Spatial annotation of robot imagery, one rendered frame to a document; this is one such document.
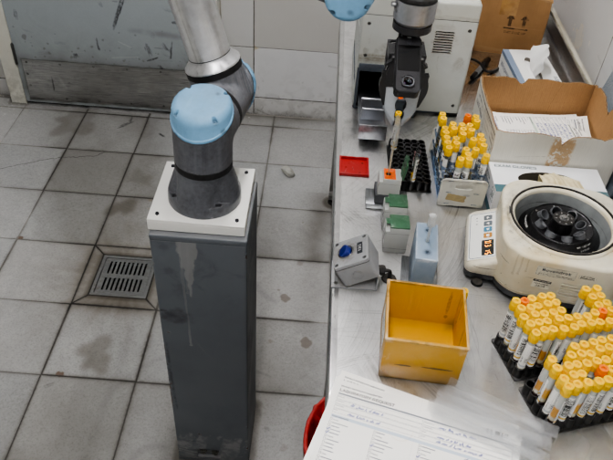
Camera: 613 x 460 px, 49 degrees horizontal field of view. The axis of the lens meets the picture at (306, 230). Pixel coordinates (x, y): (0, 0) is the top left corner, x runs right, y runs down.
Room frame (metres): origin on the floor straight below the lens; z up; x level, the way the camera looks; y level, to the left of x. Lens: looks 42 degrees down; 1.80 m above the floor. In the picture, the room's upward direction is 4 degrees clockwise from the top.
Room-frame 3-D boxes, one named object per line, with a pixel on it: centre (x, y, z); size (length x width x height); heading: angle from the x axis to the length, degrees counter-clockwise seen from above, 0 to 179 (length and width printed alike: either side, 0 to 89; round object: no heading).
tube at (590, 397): (0.62, -0.45, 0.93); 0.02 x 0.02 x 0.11
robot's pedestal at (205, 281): (1.09, 0.22, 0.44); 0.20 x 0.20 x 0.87; 0
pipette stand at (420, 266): (0.92, -0.22, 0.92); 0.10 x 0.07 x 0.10; 174
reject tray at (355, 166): (1.26, -0.10, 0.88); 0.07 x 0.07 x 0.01; 0
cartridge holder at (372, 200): (1.15, -0.17, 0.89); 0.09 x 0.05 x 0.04; 90
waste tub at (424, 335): (0.74, -0.21, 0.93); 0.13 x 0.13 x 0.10; 86
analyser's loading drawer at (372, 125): (1.46, -0.14, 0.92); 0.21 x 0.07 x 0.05; 0
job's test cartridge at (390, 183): (1.15, -0.17, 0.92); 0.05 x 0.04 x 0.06; 90
